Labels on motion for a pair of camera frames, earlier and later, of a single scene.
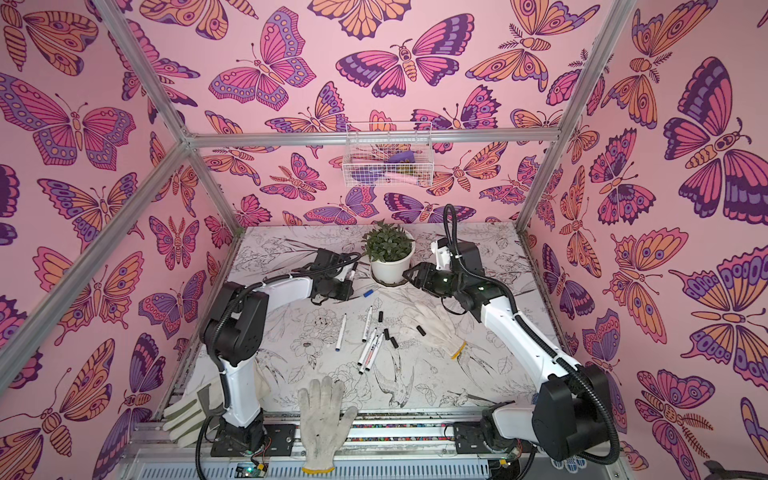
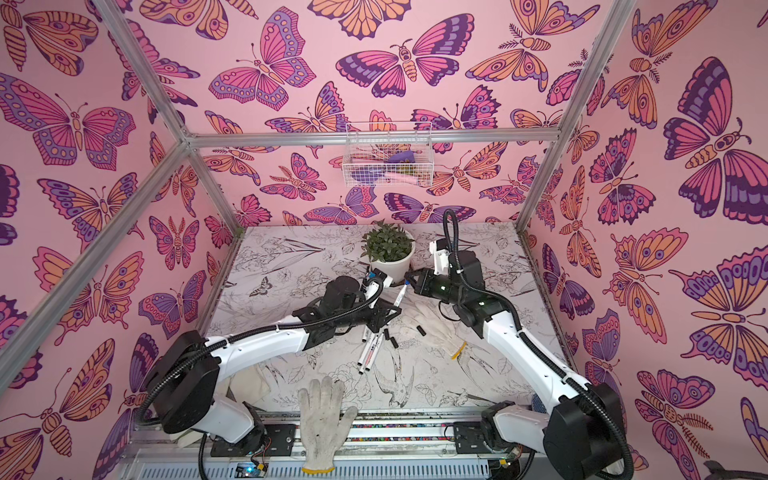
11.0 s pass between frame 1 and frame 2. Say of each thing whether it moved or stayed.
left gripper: moved
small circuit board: stayed
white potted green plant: stayed
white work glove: stayed
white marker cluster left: stayed
